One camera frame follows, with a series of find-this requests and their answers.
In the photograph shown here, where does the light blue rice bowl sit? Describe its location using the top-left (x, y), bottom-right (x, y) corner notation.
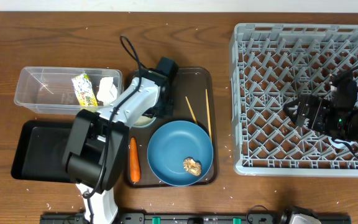
top-left (134, 116), bottom-right (156, 128)

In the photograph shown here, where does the light blue cup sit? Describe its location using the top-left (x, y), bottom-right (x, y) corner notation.
top-left (328, 137), bottom-right (358, 150)

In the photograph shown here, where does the white napkin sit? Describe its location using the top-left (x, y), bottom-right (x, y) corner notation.
top-left (96, 77), bottom-right (118, 106)

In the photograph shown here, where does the green yellow snack wrapper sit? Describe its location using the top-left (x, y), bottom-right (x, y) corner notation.
top-left (71, 73), bottom-right (98, 107)

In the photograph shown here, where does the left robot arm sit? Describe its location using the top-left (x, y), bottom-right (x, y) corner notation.
top-left (62, 57), bottom-right (178, 223)

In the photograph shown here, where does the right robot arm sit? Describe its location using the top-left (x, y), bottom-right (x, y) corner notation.
top-left (283, 69), bottom-right (358, 158)

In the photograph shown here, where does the grey dishwasher rack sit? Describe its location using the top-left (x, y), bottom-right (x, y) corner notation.
top-left (229, 23), bottom-right (358, 177)

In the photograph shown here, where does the left wooden chopstick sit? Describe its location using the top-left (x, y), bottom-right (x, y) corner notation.
top-left (185, 96), bottom-right (198, 124)

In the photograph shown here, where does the wooden chopstick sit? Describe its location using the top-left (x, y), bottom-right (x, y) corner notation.
top-left (205, 89), bottom-right (213, 142)
top-left (185, 96), bottom-right (198, 124)

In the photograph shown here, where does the blue plate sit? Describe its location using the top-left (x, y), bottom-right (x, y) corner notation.
top-left (147, 121), bottom-right (214, 187)

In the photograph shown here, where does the brown serving tray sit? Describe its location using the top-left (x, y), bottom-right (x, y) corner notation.
top-left (123, 67), bottom-right (218, 188)

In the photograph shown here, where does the right wooden chopstick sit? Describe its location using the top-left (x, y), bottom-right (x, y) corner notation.
top-left (205, 89), bottom-right (213, 142)

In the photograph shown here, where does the brown food scrap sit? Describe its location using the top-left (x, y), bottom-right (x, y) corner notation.
top-left (183, 157), bottom-right (202, 176)

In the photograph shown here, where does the orange carrot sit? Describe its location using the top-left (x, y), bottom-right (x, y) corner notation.
top-left (129, 138), bottom-right (141, 182)

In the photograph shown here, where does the clear plastic bin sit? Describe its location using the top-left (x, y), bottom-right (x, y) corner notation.
top-left (14, 67), bottom-right (123, 115)

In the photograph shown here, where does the black plastic tray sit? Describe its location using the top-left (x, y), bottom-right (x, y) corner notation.
top-left (11, 120), bottom-right (72, 183)

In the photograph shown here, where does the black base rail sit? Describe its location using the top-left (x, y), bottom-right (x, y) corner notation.
top-left (39, 213), bottom-right (352, 224)

